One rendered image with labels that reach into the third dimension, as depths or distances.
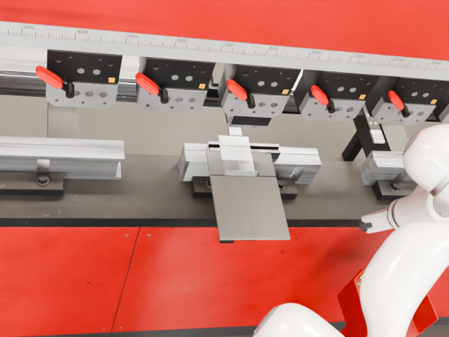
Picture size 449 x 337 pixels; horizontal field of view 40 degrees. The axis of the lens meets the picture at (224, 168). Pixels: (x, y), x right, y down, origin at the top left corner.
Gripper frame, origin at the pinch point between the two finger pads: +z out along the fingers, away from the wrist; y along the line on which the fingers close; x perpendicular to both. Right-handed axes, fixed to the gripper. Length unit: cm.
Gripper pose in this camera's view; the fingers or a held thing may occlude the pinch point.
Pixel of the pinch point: (366, 225)
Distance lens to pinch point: 175.7
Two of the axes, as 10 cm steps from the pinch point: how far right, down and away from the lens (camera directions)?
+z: -3.5, 2.3, 9.1
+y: -8.8, 2.4, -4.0
